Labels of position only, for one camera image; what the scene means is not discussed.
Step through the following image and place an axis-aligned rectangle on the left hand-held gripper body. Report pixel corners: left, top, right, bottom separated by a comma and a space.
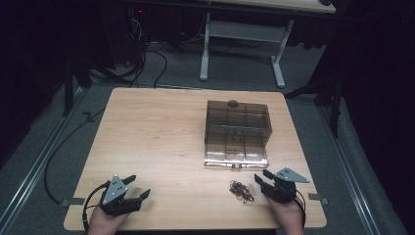
99, 174, 143, 216

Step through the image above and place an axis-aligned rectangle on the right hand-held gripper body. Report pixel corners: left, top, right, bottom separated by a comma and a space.
260, 167, 310, 205

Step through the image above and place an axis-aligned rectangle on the pile of brown rubber bands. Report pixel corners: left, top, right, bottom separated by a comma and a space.
228, 180, 255, 205

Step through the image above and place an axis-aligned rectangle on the clear brown compartment box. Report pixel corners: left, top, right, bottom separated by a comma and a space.
204, 99, 273, 169

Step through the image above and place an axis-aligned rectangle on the person's left hand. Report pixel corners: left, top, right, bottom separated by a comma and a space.
87, 206, 130, 235

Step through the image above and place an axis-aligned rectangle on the person's right hand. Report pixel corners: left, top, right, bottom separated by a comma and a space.
264, 194, 305, 235

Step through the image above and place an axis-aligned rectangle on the black metal stand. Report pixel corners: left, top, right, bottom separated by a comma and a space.
62, 48, 93, 118
284, 65, 347, 139

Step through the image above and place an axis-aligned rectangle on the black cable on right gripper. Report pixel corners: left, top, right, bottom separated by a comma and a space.
293, 189, 307, 229

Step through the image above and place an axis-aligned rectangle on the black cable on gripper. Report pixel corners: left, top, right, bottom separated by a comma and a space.
293, 189, 307, 229
81, 181, 112, 233

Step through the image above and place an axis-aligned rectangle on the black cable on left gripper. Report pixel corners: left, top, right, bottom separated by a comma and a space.
81, 181, 112, 233

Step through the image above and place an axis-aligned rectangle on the grey table bracket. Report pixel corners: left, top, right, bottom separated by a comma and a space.
307, 192, 329, 206
60, 197, 86, 209

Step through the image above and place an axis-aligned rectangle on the black floor cable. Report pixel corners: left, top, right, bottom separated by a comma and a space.
43, 107, 106, 206

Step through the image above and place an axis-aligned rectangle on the bundle of black cables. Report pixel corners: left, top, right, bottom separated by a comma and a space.
91, 13, 170, 89

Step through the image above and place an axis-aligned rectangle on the white metal frame desk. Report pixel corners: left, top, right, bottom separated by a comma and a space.
199, 0, 337, 89

